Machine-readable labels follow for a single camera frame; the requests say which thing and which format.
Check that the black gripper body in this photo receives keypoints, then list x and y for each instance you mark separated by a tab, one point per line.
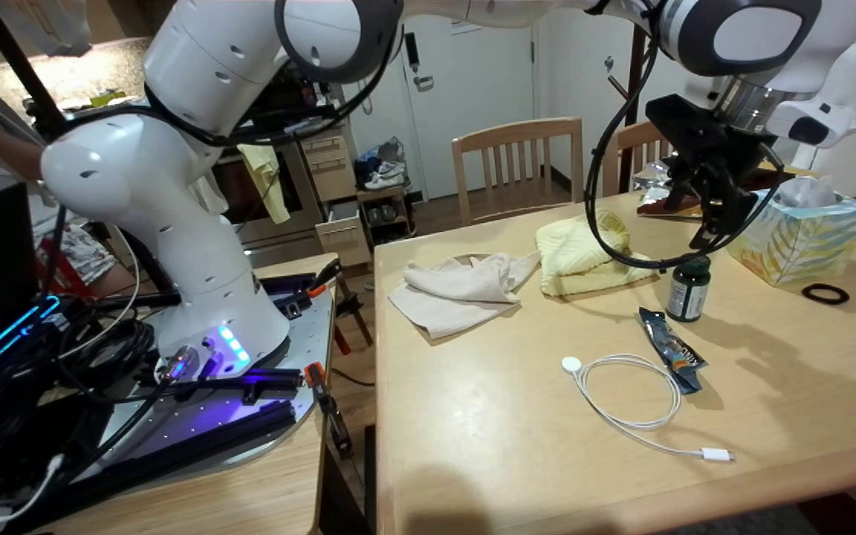
722	163

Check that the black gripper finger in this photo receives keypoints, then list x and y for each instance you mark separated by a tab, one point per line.
741	208
707	227

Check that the dark green supplement bottle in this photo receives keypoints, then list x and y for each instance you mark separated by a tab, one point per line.
687	292

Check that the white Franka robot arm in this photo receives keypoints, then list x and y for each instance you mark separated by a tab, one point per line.
181	255

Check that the crumpled silver foil wrapper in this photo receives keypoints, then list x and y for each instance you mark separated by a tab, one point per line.
656	184

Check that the patterned tissue box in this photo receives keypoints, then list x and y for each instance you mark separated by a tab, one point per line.
803	242

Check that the light wooden chair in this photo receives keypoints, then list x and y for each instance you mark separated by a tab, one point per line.
520	135
631	142

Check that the dark wooden coat rack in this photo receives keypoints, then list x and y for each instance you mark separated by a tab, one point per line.
635	107

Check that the yellow towel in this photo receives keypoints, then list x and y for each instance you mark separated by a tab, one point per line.
579	255

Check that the white door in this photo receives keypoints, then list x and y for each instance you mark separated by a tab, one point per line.
478	89

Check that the beige cloth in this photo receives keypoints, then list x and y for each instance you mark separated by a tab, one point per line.
459	292

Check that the wooden drawer cabinet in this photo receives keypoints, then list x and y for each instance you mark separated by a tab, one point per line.
335	172

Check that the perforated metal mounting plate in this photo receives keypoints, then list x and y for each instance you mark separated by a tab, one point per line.
298	336

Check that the hanging yellow rag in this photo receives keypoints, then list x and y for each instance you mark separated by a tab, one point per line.
267	172

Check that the black box with blue light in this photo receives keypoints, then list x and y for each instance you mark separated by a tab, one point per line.
2	343

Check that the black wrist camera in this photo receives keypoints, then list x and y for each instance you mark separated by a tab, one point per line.
676	114

